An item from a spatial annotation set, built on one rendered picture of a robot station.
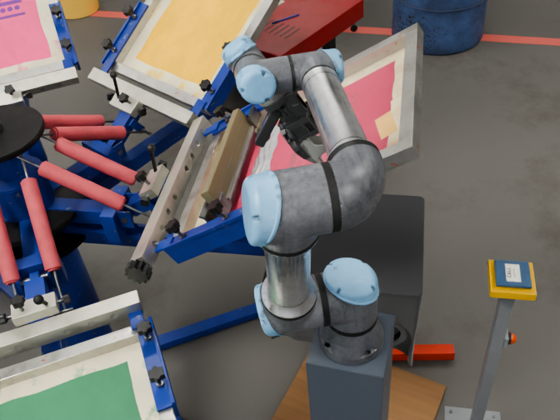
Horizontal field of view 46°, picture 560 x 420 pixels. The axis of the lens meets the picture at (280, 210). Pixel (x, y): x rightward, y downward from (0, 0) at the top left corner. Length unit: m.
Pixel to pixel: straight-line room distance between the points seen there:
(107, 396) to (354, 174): 1.10
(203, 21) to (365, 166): 1.74
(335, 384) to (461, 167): 2.52
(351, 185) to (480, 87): 3.65
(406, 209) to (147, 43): 1.26
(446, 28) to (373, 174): 3.83
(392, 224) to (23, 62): 1.67
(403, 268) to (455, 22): 3.01
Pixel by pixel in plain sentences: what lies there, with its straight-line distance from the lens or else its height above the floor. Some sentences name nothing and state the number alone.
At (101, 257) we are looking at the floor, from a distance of 3.62.
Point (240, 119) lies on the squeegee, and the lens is 2.11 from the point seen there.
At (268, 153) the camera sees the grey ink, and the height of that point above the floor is 1.26.
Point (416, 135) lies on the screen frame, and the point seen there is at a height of 1.55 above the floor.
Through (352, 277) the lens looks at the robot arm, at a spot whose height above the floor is 1.43.
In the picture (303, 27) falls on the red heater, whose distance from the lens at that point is 2.98.
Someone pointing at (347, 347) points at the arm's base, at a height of 1.26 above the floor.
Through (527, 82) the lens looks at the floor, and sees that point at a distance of 4.75.
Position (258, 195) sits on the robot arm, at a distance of 1.01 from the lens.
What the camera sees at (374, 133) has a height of 1.46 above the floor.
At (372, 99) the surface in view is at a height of 1.45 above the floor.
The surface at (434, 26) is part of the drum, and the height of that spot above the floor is 0.23.
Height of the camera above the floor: 2.49
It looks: 43 degrees down
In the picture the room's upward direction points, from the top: 6 degrees counter-clockwise
